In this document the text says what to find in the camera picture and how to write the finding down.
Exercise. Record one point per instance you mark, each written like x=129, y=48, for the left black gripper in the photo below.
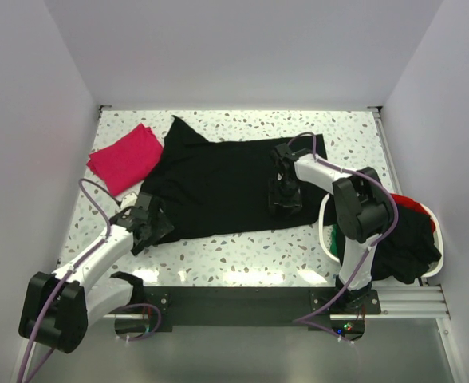
x=160, y=227

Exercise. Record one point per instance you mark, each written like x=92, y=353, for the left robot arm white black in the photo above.
x=59, y=307

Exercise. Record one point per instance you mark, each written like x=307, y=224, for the black t shirt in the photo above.
x=220, y=188

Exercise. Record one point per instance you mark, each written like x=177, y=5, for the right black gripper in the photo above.
x=294, y=203

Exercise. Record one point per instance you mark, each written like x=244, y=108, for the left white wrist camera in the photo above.
x=128, y=200

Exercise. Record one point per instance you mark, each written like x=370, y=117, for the green garment in basket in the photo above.
x=333, y=241

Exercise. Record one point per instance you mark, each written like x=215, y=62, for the folded pink red t shirt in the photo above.
x=128, y=161

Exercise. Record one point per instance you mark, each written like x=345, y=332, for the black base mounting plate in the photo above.
x=238, y=306

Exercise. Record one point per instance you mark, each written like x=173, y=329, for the aluminium frame rail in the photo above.
x=402, y=302

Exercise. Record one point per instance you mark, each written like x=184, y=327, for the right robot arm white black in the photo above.
x=365, y=211

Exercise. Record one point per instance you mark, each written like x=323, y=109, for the black clothes in basket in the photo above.
x=406, y=254

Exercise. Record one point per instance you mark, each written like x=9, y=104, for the red garment in basket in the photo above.
x=411, y=204

